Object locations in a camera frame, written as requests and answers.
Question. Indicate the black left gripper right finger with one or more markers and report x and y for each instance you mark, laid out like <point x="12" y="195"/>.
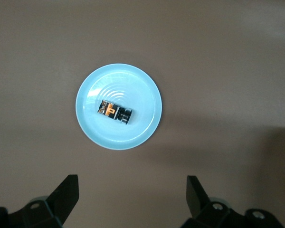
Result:
<point x="204" y="206"/>

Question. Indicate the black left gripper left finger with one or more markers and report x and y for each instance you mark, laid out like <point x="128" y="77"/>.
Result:
<point x="59" y="202"/>

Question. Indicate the orange and black switch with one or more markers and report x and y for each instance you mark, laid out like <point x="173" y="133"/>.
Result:
<point x="115" y="112"/>

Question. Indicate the light blue round plate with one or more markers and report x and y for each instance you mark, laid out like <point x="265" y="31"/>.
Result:
<point x="118" y="135"/>

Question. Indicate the brown table cover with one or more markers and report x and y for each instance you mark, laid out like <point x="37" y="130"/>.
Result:
<point x="38" y="47"/>

